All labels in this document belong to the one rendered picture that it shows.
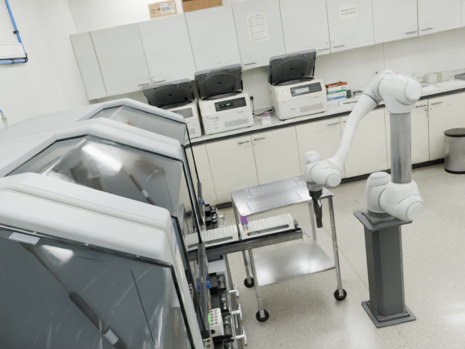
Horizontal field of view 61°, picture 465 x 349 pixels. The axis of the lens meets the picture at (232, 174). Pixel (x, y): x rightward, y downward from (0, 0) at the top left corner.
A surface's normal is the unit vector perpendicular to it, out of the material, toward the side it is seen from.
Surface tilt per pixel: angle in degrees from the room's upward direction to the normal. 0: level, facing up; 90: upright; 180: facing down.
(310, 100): 90
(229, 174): 90
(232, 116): 90
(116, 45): 90
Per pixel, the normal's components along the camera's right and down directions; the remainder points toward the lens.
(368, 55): 0.09, 0.31
